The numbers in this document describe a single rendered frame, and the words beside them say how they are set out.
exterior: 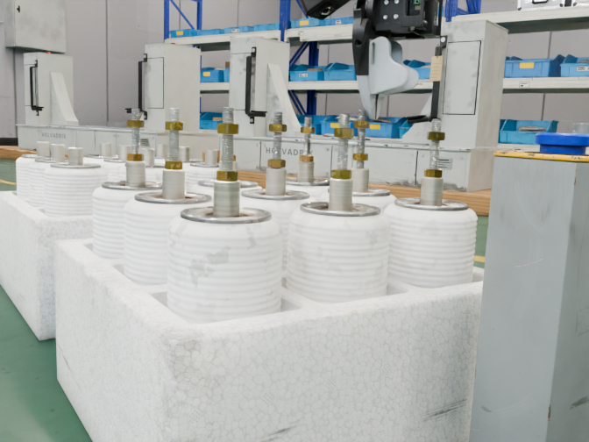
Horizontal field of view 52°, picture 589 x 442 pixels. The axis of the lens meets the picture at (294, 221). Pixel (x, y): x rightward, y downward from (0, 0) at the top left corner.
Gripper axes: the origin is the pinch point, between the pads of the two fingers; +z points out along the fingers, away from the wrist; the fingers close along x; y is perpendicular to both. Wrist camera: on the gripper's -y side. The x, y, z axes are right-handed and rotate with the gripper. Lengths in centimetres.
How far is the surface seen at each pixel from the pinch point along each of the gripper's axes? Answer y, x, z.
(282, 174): -4.5, -11.9, 7.6
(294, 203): -1.8, -13.8, 10.4
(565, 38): -71, 834, -129
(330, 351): 8.8, -26.0, 20.2
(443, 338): 14.8, -14.6, 21.3
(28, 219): -50, -10, 18
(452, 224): 13.7, -10.0, 11.3
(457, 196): -34, 182, 29
